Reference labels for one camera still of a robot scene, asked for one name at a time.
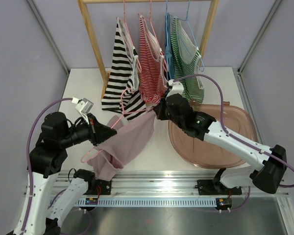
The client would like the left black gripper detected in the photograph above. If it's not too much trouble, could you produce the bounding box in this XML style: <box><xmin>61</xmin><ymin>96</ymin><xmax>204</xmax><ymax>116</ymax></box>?
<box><xmin>60</xmin><ymin>112</ymin><xmax>117</xmax><ymax>148</ymax></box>

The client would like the mauve pink tank top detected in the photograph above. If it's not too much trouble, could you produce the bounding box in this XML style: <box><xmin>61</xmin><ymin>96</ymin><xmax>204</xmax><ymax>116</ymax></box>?
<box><xmin>87</xmin><ymin>111</ymin><xmax>156</xmax><ymax>181</ymax></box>

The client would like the red white striped tank top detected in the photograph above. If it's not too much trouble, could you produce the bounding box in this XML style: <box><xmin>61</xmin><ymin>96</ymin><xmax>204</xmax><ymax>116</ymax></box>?
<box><xmin>139</xmin><ymin>15</ymin><xmax>168</xmax><ymax>105</ymax></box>

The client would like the pink wire hanger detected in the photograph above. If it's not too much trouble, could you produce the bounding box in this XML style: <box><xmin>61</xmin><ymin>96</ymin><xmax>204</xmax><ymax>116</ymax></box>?
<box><xmin>116</xmin><ymin>0</ymin><xmax>136</xmax><ymax>58</ymax></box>
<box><xmin>138</xmin><ymin>0</ymin><xmax>169</xmax><ymax>72</ymax></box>
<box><xmin>81</xmin><ymin>88</ymin><xmax>153</xmax><ymax>163</ymax></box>

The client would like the black white striped tank top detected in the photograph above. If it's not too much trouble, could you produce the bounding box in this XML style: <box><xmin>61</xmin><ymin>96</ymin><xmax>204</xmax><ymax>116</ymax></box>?
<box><xmin>101</xmin><ymin>22</ymin><xmax>146</xmax><ymax>121</ymax></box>

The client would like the blue tank top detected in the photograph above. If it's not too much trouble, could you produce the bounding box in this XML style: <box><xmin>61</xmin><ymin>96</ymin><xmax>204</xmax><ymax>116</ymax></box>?
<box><xmin>163</xmin><ymin>13</ymin><xmax>174</xmax><ymax>81</ymax></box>

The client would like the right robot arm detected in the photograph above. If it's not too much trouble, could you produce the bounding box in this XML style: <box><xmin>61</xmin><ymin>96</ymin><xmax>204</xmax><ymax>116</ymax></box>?
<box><xmin>153</xmin><ymin>94</ymin><xmax>287</xmax><ymax>194</ymax></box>

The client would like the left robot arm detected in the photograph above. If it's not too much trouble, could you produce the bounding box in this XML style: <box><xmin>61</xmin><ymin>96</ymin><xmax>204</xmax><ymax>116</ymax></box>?
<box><xmin>10</xmin><ymin>112</ymin><xmax>117</xmax><ymax>235</ymax></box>

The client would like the green white striped tank top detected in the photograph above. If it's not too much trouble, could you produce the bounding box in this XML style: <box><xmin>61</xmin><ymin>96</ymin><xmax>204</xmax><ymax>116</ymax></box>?
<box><xmin>171</xmin><ymin>17</ymin><xmax>204</xmax><ymax>109</ymax></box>

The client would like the wooden clothes rack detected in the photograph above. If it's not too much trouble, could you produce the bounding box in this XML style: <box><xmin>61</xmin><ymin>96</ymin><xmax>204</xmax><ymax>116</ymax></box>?
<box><xmin>77</xmin><ymin>0</ymin><xmax>219</xmax><ymax>95</ymax></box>

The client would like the translucent pink plastic basin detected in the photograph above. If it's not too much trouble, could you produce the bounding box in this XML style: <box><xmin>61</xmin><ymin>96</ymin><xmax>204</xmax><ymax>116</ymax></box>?
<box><xmin>168</xmin><ymin>102</ymin><xmax>258</xmax><ymax>169</ymax></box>

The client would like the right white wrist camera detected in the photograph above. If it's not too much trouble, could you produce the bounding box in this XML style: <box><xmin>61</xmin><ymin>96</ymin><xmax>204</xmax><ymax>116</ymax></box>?
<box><xmin>166</xmin><ymin>80</ymin><xmax>184</xmax><ymax>98</ymax></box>

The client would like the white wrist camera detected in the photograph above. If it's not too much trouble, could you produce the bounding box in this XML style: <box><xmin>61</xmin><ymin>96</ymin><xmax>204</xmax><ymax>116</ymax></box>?
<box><xmin>72</xmin><ymin>97</ymin><xmax>94</xmax><ymax>124</ymax></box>
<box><xmin>166</xmin><ymin>80</ymin><xmax>184</xmax><ymax>98</ymax></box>

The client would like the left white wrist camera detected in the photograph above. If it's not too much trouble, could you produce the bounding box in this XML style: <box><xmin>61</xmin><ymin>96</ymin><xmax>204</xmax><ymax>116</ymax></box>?
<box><xmin>72</xmin><ymin>97</ymin><xmax>94</xmax><ymax>124</ymax></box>

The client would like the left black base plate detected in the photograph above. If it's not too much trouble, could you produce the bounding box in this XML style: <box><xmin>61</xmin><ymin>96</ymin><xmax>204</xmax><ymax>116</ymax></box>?
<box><xmin>95</xmin><ymin>179</ymin><xmax>112</xmax><ymax>195</ymax></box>

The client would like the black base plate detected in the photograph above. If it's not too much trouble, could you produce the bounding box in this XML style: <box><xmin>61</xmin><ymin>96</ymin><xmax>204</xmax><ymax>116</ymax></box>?
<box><xmin>95</xmin><ymin>179</ymin><xmax>112</xmax><ymax>195</ymax></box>
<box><xmin>194</xmin><ymin>180</ymin><xmax>242</xmax><ymax>195</ymax></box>

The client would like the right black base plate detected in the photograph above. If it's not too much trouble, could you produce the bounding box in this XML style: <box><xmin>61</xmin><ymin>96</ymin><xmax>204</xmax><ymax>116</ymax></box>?
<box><xmin>194</xmin><ymin>180</ymin><xmax>242</xmax><ymax>195</ymax></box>

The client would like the white slotted cable duct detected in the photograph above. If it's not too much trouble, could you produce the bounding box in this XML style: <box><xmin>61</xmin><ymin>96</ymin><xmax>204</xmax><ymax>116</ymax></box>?
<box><xmin>75</xmin><ymin>197</ymin><xmax>217</xmax><ymax>208</ymax></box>

